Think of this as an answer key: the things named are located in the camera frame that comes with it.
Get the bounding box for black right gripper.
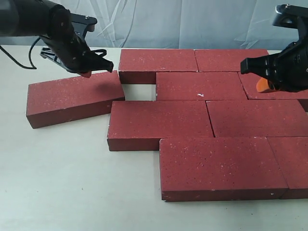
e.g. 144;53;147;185
240;42;308;93

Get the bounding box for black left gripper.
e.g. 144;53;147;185
40;36;114;78

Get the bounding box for red brick top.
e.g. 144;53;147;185
107;101;214;151

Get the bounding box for red brick with white mark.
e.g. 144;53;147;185
156;72;247;101

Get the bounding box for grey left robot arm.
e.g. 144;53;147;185
0;0;114;77

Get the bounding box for red brick right row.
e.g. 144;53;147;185
238;71;308;113

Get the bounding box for red brick rear under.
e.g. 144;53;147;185
118;49;198;84

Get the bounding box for white backdrop curtain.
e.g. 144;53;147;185
0;0;308;51

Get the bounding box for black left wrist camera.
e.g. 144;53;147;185
71;13;97;39

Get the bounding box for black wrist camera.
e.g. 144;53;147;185
71;13;97;39
271;4;308;46

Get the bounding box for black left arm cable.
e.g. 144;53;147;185
0;37;43;70

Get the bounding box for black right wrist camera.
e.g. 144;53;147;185
271;4;308;46

